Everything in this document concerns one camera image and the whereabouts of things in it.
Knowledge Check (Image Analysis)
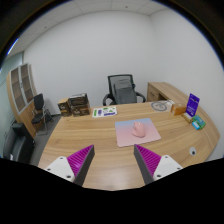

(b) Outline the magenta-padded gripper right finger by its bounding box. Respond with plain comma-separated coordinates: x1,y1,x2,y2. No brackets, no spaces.
133,143,184,185

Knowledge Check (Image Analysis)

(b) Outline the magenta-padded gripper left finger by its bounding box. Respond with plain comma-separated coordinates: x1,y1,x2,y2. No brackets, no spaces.
43,143,96,187

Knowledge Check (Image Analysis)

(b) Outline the pink computer mouse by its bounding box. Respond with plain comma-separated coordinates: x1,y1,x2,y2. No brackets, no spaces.
131,120,147,139

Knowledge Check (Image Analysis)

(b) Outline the pink and blue mouse pad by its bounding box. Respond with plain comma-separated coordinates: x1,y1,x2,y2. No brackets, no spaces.
114,117,162,148

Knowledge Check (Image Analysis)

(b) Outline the black leather armchair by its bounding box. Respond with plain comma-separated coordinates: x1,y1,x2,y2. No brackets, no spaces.
2,122,36,164

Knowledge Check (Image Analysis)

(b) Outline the teal packet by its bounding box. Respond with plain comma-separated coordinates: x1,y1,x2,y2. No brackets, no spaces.
191,114,207,131

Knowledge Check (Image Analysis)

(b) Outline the orange box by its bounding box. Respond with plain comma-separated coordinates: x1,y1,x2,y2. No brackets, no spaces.
170,102,188,117

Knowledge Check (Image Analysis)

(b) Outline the small brown cardboard box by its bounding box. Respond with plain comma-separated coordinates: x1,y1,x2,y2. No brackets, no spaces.
57,97,72,118

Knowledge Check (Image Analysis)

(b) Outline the round grey and white disc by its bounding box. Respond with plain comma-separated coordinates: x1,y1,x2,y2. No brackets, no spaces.
150,100,169,112

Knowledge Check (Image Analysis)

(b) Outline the purple standing sign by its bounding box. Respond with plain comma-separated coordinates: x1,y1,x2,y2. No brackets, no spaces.
185,92,201,124

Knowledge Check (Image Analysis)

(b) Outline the black visitor chair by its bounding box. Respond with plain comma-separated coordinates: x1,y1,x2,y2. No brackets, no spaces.
30,93,54,134

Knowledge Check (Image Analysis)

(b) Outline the black cardboard box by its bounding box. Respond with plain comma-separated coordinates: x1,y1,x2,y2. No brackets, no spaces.
67,92,90,108

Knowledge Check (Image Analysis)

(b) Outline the white sticker sheet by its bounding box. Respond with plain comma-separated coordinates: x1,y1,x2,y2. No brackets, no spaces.
91,105,118,119

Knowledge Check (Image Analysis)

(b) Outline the wooden side desk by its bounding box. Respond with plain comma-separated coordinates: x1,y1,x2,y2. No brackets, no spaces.
146,81,188,103

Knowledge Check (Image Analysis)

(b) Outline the wooden shelf unit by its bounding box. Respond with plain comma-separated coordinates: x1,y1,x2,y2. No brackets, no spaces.
6,63,39,138

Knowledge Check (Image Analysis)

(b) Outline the grey backpack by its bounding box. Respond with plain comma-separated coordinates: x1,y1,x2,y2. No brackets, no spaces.
113,79,138,105

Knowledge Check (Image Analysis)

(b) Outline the black mesh office chair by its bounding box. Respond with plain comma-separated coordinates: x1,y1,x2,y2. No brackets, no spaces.
102,73,147,107

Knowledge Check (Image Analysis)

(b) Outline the white round cable grommet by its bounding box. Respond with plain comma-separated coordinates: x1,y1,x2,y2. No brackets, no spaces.
188,146,198,157

